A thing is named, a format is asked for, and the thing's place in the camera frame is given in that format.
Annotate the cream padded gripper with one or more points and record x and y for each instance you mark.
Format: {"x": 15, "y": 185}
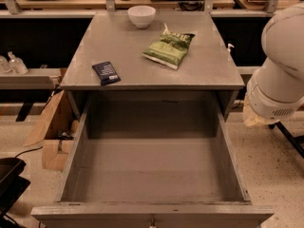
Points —
{"x": 268, "y": 105}

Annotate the grey top drawer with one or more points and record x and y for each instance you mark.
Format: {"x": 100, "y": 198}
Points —
{"x": 152, "y": 160}

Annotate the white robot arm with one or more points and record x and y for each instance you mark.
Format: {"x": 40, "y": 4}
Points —
{"x": 276, "y": 90}

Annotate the white pump bottle top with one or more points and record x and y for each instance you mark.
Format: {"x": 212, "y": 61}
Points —
{"x": 230, "y": 47}

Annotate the grey drawer cabinet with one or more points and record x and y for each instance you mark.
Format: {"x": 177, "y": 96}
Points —
{"x": 112, "y": 37}

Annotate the open cardboard box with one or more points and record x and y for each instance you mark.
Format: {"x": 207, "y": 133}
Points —
{"x": 54, "y": 132}

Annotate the green chip bag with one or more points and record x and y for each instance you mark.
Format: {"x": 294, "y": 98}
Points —
{"x": 170, "y": 48}

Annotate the white ceramic bowl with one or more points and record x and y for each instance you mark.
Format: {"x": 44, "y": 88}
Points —
{"x": 141, "y": 16}

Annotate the dark blue snack bar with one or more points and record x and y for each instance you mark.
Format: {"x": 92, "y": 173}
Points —
{"x": 106, "y": 73}

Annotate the clear plastic bottle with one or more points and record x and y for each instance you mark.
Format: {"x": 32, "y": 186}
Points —
{"x": 16, "y": 64}

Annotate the black chair base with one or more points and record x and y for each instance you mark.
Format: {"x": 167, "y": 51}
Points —
{"x": 12, "y": 186}

